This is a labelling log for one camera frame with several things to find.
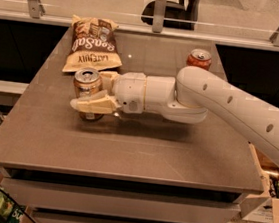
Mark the red cola can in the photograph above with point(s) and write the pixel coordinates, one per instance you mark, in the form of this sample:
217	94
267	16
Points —
199	58

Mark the grey drawer cabinet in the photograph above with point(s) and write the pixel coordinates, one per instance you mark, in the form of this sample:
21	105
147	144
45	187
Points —
120	169

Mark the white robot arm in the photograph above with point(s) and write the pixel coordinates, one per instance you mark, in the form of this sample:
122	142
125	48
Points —
187	98

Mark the middle metal glass bracket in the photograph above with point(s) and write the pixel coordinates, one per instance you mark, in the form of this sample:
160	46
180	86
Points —
158	17

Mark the sea salt chips bag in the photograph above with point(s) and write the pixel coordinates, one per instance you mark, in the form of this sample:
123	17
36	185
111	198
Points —
93	45

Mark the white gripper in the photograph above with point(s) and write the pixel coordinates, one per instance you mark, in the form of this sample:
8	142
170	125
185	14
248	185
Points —
129	90

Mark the green snack bag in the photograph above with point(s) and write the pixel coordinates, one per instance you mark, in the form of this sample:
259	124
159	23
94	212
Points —
10	212

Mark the gold orange soda can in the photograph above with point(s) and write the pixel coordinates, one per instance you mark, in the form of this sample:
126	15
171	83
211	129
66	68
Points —
86	82

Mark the black office chair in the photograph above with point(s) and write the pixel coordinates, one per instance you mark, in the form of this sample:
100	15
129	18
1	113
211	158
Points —
181	15

